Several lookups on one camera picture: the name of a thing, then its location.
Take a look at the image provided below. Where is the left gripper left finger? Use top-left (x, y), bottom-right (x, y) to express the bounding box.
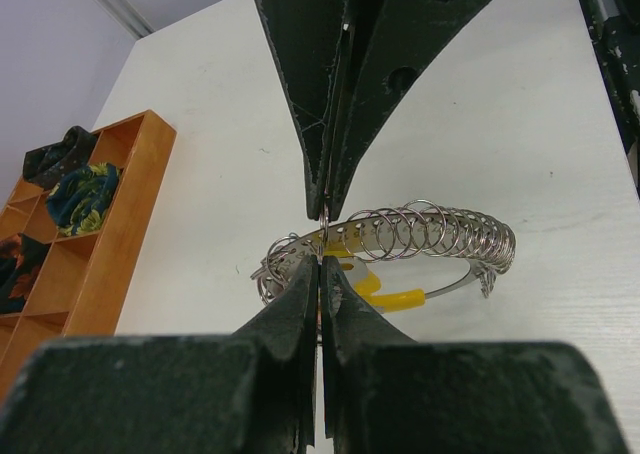
top-left (1, 256), bottom-right (319, 453)

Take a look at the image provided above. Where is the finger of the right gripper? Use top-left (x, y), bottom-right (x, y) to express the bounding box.
top-left (254, 0), bottom-right (348, 220)
top-left (327, 0), bottom-right (493, 219)

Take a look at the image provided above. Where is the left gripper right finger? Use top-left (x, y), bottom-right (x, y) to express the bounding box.
top-left (319, 257), bottom-right (628, 453)

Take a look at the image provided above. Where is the metal key organizer ring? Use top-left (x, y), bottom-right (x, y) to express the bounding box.
top-left (249, 197), bottom-right (516, 315)

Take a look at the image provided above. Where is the yellow tag key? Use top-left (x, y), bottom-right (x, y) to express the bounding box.
top-left (317, 206), bottom-right (381, 297)

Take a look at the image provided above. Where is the wooden compartment tray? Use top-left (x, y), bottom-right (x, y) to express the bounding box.
top-left (0, 109), bottom-right (178, 375)

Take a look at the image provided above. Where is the rolled black orange sock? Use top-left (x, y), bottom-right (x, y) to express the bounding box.
top-left (1, 233), bottom-right (50, 314)

